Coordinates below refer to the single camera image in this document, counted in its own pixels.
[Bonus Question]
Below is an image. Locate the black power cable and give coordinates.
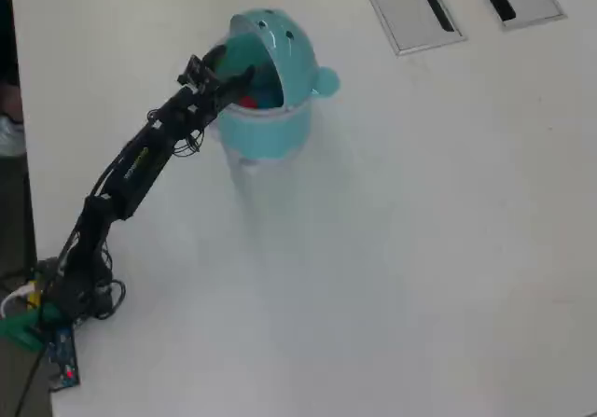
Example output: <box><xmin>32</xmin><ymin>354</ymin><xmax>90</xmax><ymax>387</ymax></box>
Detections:
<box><xmin>13</xmin><ymin>346</ymin><xmax>48</xmax><ymax>417</ymax></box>

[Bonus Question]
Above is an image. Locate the green table clamp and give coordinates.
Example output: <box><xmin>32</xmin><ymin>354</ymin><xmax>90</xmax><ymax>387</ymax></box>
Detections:
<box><xmin>0</xmin><ymin>302</ymin><xmax>62</xmax><ymax>354</ymax></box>

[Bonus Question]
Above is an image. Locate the wide silver table cable hatch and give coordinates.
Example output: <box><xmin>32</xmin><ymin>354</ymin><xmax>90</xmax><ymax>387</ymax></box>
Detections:
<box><xmin>354</xmin><ymin>0</ymin><xmax>467</xmax><ymax>57</ymax></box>

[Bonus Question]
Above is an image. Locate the person's bare ankle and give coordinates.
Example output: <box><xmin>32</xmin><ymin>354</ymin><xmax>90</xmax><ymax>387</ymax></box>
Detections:
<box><xmin>0</xmin><ymin>80</ymin><xmax>23</xmax><ymax>124</ymax></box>

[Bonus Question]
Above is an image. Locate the teal whale-shaped bin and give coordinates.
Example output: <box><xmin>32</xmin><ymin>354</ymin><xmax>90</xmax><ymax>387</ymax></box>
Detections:
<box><xmin>201</xmin><ymin>7</ymin><xmax>340</xmax><ymax>174</ymax></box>

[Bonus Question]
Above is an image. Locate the white sneaker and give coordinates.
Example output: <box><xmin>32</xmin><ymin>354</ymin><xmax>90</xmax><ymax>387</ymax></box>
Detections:
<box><xmin>0</xmin><ymin>116</ymin><xmax>27</xmax><ymax>158</ymax></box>

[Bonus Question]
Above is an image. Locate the black wrist camera board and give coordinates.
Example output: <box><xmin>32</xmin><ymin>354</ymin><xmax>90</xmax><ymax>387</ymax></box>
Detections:
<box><xmin>175</xmin><ymin>54</ymin><xmax>220</xmax><ymax>92</ymax></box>

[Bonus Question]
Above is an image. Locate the white cable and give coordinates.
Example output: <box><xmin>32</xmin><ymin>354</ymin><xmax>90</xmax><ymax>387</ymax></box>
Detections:
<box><xmin>0</xmin><ymin>284</ymin><xmax>36</xmax><ymax>319</ymax></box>

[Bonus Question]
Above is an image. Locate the blue circuit board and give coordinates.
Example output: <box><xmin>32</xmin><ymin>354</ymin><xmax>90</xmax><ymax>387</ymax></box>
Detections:
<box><xmin>39</xmin><ymin>326</ymin><xmax>81</xmax><ymax>393</ymax></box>

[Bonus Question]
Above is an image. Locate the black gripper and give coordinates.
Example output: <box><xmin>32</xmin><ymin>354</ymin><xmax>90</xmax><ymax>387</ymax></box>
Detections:
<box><xmin>183</xmin><ymin>43</ymin><xmax>257</xmax><ymax>125</ymax></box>

